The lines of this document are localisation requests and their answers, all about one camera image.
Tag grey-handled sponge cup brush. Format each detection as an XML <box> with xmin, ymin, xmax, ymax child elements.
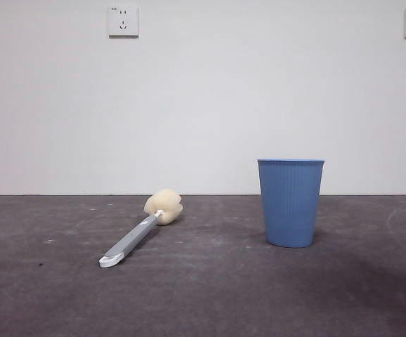
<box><xmin>98</xmin><ymin>188</ymin><xmax>184</xmax><ymax>270</ymax></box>

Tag blue ribbed plastic cup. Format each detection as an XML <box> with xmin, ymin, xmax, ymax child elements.
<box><xmin>257</xmin><ymin>158</ymin><xmax>326</xmax><ymax>249</ymax></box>

